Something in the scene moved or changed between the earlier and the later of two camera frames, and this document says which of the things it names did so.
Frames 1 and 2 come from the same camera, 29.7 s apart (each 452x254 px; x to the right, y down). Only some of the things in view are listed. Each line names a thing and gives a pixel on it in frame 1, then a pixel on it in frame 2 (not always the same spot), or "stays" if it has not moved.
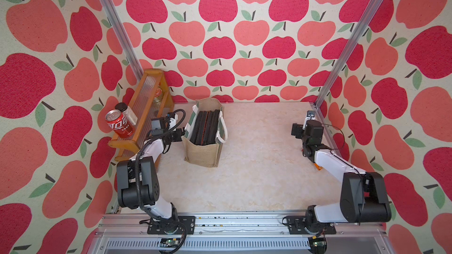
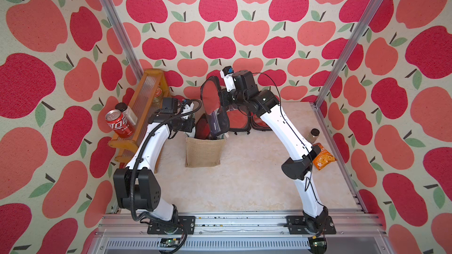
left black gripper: [179, 137] to [190, 122]
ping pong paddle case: [208, 127] to [258, 123]
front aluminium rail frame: [129, 234] stays
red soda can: [117, 122] stays
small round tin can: [158, 96] stays
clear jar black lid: [129, 112] stays
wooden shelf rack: [151, 94] stays
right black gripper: [298, 130] to [225, 93]
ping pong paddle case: [213, 125] to [238, 121]
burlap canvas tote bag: [205, 156] stays
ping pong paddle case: [200, 126] to [216, 117]
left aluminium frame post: [115, 20] stays
